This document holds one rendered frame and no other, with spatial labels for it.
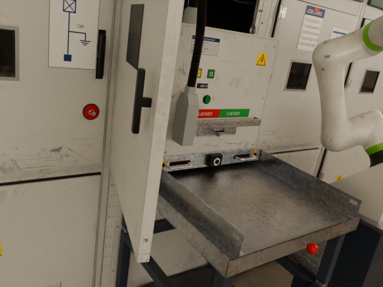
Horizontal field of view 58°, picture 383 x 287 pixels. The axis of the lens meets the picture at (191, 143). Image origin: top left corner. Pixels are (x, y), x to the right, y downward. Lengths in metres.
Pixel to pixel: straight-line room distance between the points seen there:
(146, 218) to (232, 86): 0.73
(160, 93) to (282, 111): 1.25
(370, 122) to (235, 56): 0.71
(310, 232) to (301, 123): 0.99
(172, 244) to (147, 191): 1.04
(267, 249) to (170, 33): 0.63
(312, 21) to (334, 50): 0.46
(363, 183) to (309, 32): 0.78
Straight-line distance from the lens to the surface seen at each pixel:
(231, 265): 0.95
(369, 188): 1.62
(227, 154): 1.45
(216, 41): 1.28
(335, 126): 1.63
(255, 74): 1.44
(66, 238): 1.49
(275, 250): 1.06
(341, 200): 1.38
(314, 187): 1.43
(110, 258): 1.66
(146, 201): 0.79
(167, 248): 1.80
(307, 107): 2.04
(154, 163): 0.75
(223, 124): 1.34
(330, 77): 1.50
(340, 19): 2.09
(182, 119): 1.15
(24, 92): 1.22
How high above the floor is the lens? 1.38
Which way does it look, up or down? 18 degrees down
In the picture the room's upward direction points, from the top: 9 degrees clockwise
